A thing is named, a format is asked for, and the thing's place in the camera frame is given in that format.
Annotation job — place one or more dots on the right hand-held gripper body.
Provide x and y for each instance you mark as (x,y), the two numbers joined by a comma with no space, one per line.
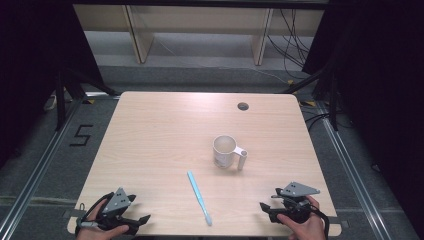
(296,200)

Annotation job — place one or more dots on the beige wooden shelf unit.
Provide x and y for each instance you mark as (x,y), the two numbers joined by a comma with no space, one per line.
(200,20)

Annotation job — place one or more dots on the person's right hand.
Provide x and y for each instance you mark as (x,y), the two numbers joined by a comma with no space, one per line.
(306,228)

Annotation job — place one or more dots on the white cup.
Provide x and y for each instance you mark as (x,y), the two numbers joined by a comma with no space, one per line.
(226,151)

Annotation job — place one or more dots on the dark curtain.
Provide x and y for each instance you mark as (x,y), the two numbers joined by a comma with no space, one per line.
(376,83)
(33,66)

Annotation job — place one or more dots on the black metal stand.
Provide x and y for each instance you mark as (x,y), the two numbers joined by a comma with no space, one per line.
(60,100)
(333,100)

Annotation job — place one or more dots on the grey metal floor rail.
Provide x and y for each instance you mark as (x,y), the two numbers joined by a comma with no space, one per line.
(353,173)
(36,173)

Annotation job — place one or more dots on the person's left hand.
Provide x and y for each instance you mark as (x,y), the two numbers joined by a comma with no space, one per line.
(100,233)

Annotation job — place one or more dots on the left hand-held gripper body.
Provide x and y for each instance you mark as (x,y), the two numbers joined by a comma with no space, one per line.
(116,201)

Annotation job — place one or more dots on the light blue toothbrush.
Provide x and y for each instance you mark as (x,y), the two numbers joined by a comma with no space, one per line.
(199,197)

